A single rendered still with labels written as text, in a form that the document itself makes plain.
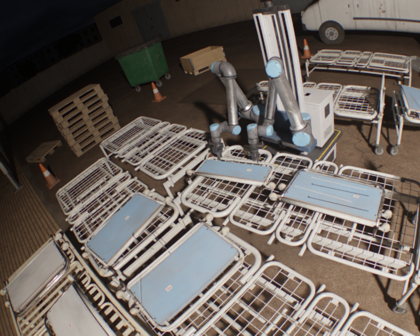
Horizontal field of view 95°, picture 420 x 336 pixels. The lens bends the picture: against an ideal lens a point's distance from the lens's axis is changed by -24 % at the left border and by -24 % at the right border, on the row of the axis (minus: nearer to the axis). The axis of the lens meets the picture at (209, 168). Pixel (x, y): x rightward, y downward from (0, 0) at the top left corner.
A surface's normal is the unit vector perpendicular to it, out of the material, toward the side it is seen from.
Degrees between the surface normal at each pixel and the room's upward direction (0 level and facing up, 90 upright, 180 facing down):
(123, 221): 5
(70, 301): 6
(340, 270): 0
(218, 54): 90
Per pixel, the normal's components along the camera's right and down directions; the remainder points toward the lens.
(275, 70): -0.40, 0.54
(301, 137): -0.31, 0.70
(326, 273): -0.28, -0.77
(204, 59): 0.49, 0.40
